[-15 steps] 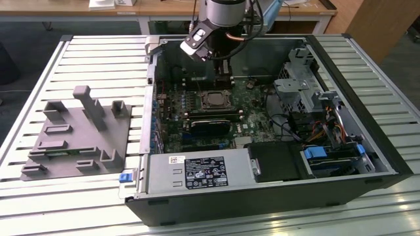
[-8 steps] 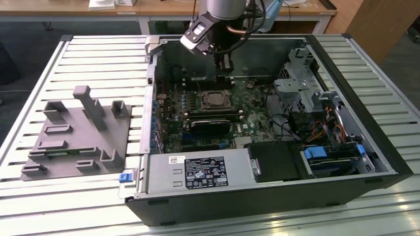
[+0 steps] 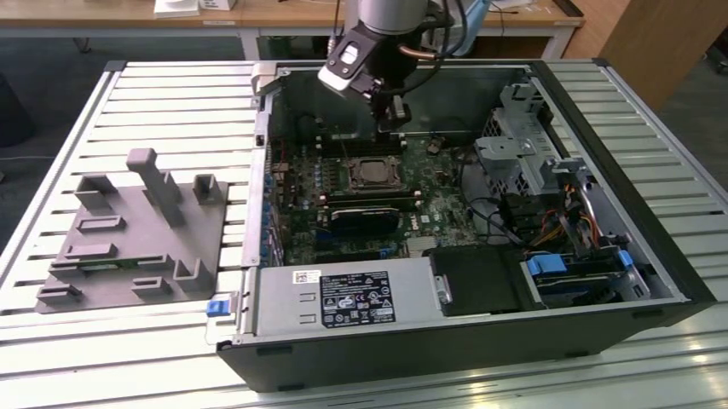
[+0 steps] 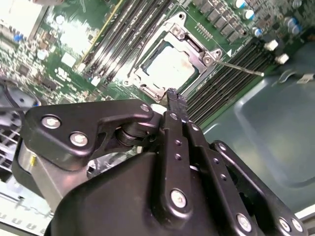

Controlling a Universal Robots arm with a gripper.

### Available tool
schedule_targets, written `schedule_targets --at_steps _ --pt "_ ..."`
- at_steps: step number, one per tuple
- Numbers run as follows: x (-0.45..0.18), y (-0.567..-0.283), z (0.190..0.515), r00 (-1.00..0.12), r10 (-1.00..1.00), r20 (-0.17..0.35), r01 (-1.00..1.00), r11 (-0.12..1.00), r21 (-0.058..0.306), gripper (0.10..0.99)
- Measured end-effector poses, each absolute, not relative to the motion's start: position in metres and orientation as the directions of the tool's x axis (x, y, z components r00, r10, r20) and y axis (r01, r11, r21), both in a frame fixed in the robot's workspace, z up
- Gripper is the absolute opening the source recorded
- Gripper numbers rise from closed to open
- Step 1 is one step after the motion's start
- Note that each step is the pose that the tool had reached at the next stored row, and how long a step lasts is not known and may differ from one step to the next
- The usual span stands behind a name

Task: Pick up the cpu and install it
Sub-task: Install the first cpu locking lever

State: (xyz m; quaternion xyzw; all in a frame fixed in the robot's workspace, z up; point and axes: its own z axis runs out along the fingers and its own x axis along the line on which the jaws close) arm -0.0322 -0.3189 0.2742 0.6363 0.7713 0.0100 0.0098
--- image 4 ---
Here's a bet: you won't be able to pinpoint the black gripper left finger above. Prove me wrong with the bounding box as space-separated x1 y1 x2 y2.
11 88 195 222

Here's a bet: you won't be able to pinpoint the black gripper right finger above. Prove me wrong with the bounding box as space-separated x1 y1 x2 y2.
177 95 309 236

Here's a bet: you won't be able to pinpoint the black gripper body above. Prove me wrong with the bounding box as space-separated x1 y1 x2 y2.
48 151 238 236

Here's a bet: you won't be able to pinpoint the thin metal locking lever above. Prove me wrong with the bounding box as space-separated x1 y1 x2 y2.
215 59 266 76
126 39 150 77

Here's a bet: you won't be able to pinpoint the silver CPU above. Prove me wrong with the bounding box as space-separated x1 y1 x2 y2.
141 40 201 87

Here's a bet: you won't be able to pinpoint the metal socket cover frame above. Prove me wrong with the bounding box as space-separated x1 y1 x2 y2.
132 23 217 102

